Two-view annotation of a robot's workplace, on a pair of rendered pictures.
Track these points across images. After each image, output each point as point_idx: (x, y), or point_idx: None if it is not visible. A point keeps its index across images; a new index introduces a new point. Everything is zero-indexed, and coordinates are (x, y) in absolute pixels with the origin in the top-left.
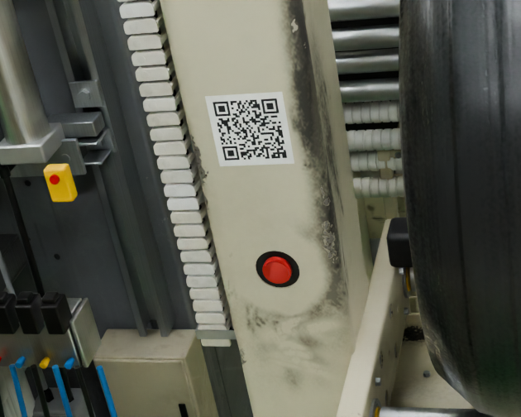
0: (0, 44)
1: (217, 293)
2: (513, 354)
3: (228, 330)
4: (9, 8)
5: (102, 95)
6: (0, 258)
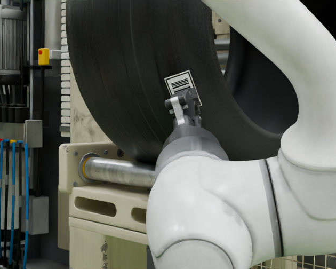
0: (50, 2)
1: (69, 104)
2: (78, 53)
3: (69, 126)
4: None
5: None
6: (31, 111)
